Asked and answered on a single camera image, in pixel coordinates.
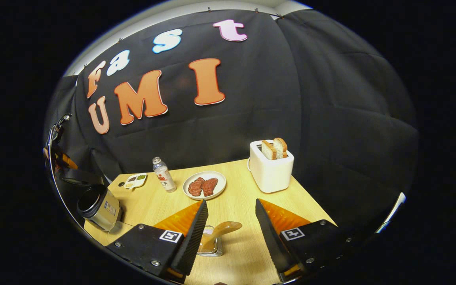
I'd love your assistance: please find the wooden spoon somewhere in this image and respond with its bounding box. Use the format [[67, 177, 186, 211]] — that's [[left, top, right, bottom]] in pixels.
[[200, 221, 243, 252]]

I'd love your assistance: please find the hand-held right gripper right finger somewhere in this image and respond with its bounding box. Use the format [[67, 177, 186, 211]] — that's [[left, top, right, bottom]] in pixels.
[[255, 198, 355, 282]]

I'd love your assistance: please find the white round plate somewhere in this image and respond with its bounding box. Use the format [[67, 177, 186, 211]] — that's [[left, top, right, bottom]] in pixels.
[[182, 171, 227, 200]]

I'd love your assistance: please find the clear plastic bottle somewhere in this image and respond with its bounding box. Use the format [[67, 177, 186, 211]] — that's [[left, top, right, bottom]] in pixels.
[[152, 157, 177, 193]]

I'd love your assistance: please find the white toaster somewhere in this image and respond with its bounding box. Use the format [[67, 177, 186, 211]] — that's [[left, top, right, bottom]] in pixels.
[[248, 139, 295, 194]]

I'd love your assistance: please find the black backdrop cloth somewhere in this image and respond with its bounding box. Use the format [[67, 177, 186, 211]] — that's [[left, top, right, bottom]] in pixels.
[[44, 9, 420, 238]]

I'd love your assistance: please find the metal wire chopstick holder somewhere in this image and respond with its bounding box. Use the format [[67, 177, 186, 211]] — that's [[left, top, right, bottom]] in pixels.
[[196, 226, 224, 257]]

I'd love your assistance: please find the white divided bean dish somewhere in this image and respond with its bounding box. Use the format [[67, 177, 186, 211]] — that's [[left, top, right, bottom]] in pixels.
[[124, 173, 148, 190]]

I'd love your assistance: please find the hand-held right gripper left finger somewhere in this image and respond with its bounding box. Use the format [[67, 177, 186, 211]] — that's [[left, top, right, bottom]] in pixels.
[[105, 199, 209, 284]]

